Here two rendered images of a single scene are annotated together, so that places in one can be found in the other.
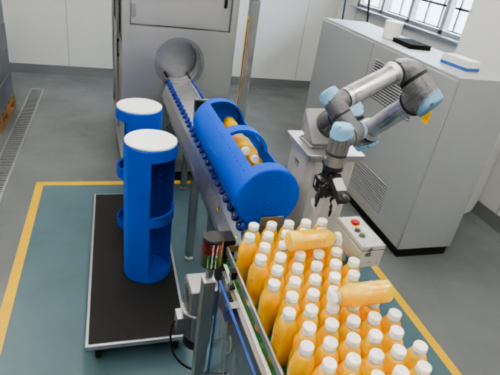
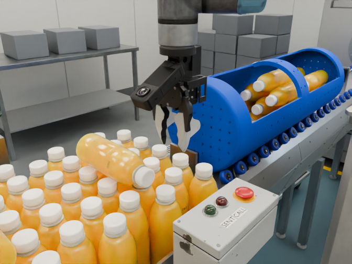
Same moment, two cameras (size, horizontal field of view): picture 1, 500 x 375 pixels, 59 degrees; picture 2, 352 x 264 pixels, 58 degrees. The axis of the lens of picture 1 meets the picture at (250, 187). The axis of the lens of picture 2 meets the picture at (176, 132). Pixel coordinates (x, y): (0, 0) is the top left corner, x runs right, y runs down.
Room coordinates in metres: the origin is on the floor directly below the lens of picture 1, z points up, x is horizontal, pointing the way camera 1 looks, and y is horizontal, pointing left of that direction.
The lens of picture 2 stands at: (1.16, -0.85, 1.46)
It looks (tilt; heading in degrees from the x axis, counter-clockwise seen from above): 23 degrees down; 65
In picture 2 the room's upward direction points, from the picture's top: straight up
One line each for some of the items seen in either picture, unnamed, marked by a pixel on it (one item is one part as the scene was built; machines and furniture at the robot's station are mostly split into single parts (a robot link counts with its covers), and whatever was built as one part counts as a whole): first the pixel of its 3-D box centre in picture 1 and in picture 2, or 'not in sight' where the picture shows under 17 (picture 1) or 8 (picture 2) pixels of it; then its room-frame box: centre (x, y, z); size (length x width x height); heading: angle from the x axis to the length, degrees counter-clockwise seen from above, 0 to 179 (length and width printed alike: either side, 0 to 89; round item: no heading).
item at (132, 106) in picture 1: (139, 106); not in sight; (2.60, 0.76, 1.03); 0.28 x 0.28 x 0.01
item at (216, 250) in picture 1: (212, 244); not in sight; (1.04, 0.08, 1.23); 0.06 x 0.06 x 0.04
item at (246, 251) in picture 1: (245, 259); not in sight; (1.30, -0.03, 0.99); 0.07 x 0.07 x 0.19
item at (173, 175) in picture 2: not in sight; (173, 174); (1.41, -0.29, 1.09); 0.04 x 0.04 x 0.02
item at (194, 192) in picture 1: (191, 222); (287, 196); (2.47, 0.35, 0.31); 0.06 x 0.06 x 0.63; 22
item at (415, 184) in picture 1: (376, 122); not in sight; (3.97, -1.07, 0.72); 2.15 x 0.54 x 1.45; 20
